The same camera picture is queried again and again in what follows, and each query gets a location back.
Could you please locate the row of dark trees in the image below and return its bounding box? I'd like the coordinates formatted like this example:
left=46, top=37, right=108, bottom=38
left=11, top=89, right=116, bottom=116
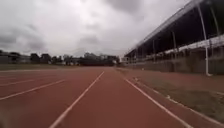
left=29, top=52, right=121, bottom=67

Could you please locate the red running track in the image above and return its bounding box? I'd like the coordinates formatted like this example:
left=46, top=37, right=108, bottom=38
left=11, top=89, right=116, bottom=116
left=0, top=66, right=224, bottom=128

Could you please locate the green grass field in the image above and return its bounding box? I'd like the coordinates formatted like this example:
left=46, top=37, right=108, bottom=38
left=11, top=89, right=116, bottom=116
left=0, top=63, right=86, bottom=71

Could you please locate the grandstand building with roof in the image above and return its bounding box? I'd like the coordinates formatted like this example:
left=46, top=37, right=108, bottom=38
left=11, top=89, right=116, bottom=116
left=121, top=0, right=224, bottom=77

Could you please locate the low grey building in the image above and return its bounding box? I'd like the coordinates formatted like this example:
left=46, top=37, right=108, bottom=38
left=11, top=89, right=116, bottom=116
left=0, top=49, right=32, bottom=65

